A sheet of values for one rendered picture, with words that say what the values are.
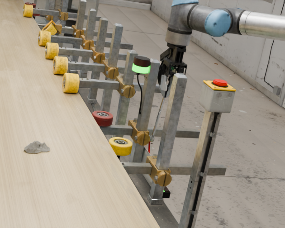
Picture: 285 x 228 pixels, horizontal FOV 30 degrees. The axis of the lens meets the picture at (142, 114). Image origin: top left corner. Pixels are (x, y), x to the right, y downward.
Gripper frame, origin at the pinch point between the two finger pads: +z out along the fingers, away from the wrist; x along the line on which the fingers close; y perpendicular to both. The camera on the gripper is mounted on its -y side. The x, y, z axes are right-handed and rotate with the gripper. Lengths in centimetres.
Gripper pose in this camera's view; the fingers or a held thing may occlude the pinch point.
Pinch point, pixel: (164, 93)
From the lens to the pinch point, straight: 204.1
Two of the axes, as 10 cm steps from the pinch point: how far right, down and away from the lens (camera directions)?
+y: 3.1, 3.6, -8.8
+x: 9.4, 0.5, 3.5
